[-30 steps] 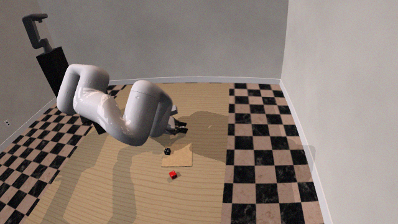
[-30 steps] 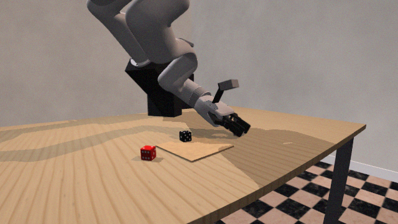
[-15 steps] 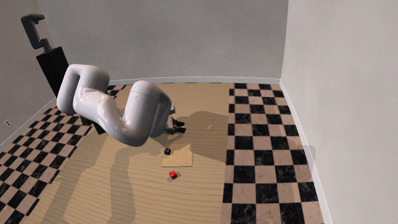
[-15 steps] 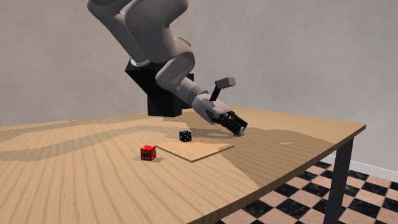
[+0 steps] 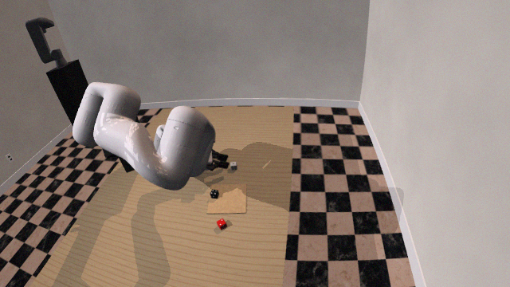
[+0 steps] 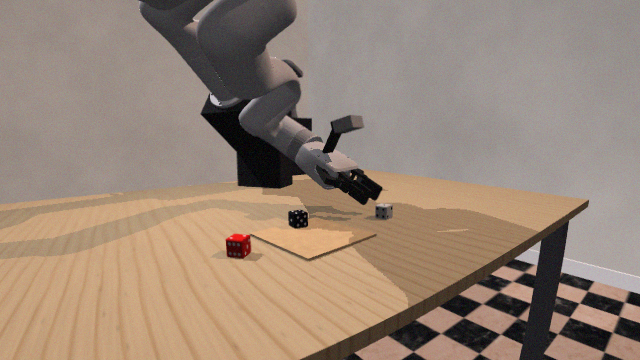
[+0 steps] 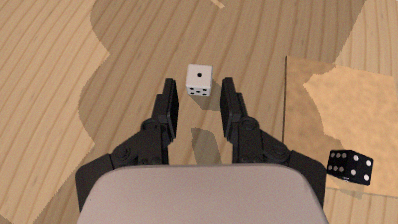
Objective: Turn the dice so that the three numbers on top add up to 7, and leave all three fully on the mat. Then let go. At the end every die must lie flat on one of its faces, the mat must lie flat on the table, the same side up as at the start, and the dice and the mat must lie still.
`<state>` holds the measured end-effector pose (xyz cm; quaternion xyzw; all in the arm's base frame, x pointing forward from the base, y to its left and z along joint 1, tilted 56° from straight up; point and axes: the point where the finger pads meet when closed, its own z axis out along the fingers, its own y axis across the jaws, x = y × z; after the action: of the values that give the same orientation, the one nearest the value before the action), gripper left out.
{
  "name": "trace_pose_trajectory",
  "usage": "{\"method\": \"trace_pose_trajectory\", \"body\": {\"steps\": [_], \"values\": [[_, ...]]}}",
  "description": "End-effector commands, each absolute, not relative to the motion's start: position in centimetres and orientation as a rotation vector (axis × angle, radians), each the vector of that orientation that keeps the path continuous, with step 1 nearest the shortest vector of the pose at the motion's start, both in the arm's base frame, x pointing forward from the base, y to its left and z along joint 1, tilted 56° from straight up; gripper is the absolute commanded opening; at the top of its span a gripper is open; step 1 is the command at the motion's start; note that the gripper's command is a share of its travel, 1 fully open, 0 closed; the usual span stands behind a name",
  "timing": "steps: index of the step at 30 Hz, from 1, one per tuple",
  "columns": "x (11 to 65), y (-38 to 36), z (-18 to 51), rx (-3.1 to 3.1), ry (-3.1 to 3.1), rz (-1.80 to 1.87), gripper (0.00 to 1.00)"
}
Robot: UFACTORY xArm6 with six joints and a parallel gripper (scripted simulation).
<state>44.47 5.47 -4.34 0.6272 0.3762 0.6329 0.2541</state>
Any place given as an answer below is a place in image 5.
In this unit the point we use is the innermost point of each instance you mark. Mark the red die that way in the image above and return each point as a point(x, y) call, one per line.
point(222, 224)

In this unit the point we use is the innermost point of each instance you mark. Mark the tan flat mat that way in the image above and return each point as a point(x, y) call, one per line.
point(231, 199)

